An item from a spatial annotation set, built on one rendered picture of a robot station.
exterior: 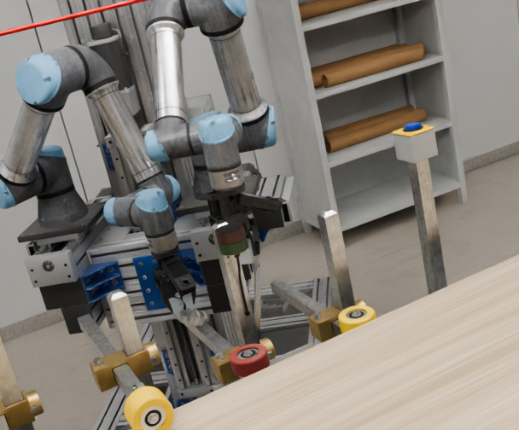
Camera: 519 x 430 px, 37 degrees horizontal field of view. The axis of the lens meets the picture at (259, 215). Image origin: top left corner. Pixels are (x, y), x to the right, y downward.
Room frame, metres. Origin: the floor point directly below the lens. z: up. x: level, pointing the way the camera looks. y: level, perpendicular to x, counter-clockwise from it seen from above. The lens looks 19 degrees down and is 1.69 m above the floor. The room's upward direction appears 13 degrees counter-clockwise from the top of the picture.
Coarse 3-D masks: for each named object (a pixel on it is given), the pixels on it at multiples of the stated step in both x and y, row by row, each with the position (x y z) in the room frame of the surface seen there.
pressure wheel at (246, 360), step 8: (248, 344) 1.48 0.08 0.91; (256, 344) 1.47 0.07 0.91; (232, 352) 1.46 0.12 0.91; (240, 352) 1.45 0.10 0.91; (248, 352) 1.43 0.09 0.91; (256, 352) 1.44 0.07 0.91; (264, 352) 1.43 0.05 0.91; (232, 360) 1.42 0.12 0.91; (240, 360) 1.42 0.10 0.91; (248, 360) 1.41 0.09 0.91; (256, 360) 1.40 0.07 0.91; (264, 360) 1.41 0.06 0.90; (232, 368) 1.43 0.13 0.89; (240, 368) 1.41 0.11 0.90; (248, 368) 1.40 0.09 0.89; (256, 368) 1.40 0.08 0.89; (264, 368) 1.41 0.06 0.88
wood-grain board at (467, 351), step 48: (480, 288) 1.50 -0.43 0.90; (336, 336) 1.44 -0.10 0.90; (384, 336) 1.39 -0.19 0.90; (432, 336) 1.35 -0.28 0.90; (480, 336) 1.31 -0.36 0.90; (240, 384) 1.33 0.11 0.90; (288, 384) 1.30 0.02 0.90; (336, 384) 1.26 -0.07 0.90; (384, 384) 1.22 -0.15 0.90; (432, 384) 1.19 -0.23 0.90; (480, 384) 1.16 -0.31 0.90
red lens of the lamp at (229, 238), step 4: (216, 232) 1.49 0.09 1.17; (232, 232) 1.46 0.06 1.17; (236, 232) 1.47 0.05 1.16; (240, 232) 1.47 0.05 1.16; (244, 232) 1.48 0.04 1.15; (216, 236) 1.49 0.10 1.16; (220, 236) 1.47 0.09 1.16; (224, 236) 1.47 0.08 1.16; (228, 236) 1.46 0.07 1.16; (232, 236) 1.46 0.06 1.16; (236, 236) 1.47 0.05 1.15; (240, 236) 1.47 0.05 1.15; (244, 236) 1.48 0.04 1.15; (220, 240) 1.47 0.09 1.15; (224, 240) 1.47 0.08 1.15; (228, 240) 1.46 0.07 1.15; (232, 240) 1.46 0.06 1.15; (236, 240) 1.47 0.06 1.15; (240, 240) 1.47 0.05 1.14
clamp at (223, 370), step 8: (264, 344) 1.54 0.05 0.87; (224, 352) 1.53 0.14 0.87; (272, 352) 1.53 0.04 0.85; (224, 360) 1.50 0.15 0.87; (216, 368) 1.50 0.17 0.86; (224, 368) 1.48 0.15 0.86; (216, 376) 1.52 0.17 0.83; (224, 376) 1.48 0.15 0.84; (232, 376) 1.49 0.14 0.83; (224, 384) 1.48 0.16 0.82
